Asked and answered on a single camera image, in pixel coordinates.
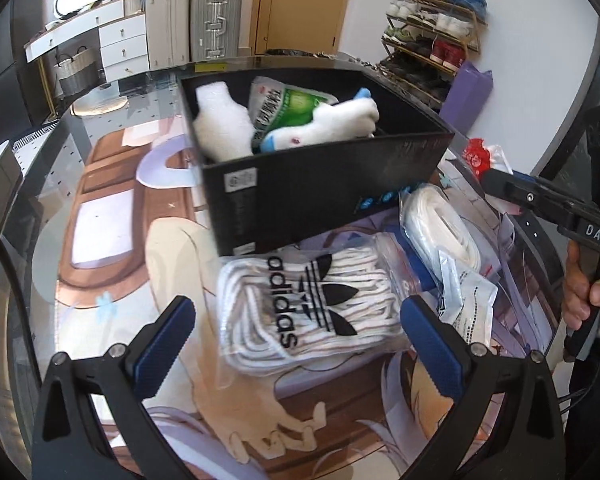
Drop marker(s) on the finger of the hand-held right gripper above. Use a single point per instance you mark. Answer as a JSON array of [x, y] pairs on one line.
[[527, 178], [505, 187]]

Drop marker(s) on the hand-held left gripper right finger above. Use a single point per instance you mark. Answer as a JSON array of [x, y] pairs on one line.
[[430, 355]]

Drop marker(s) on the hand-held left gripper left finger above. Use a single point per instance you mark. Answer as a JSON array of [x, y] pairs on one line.
[[165, 350]]

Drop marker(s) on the red and white packet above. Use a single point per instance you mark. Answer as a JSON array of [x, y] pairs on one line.
[[482, 155]]

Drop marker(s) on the bag of laces black logo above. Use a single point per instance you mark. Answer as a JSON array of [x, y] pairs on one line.
[[260, 305]]

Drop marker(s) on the white plush toy blue parts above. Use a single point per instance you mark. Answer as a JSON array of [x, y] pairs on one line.
[[340, 120]]

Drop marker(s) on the black cardboard box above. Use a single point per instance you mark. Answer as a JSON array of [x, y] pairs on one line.
[[305, 185]]

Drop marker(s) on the green medicine packet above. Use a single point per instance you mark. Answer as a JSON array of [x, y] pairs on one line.
[[285, 105]]

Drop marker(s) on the white medicine packet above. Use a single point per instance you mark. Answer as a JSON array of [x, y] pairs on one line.
[[472, 305]]

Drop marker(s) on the purple paper bag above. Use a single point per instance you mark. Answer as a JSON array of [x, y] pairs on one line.
[[467, 100]]

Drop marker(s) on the printed cartoon desk mat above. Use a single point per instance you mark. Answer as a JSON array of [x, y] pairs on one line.
[[105, 220]]

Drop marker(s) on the metal shoe rack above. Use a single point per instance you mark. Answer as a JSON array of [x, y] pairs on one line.
[[460, 12]]

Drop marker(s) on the person's dark clothing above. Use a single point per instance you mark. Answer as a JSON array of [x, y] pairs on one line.
[[597, 435]]

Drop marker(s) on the rows of shoes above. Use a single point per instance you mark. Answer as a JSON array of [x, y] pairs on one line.
[[420, 17]]

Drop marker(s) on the wooden door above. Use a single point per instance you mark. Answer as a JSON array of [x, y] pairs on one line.
[[300, 5]]

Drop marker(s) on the woven basket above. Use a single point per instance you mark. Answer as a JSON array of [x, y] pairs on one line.
[[77, 74]]

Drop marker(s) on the dark grey fridge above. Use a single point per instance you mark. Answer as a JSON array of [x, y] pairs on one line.
[[5, 90]]

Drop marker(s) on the white dresser with drawers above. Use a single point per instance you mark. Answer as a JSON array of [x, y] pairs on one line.
[[122, 42]]

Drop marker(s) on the white suitcase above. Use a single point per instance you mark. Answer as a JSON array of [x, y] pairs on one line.
[[167, 25]]

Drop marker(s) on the silver suitcase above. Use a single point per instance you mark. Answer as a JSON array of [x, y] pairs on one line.
[[215, 20]]

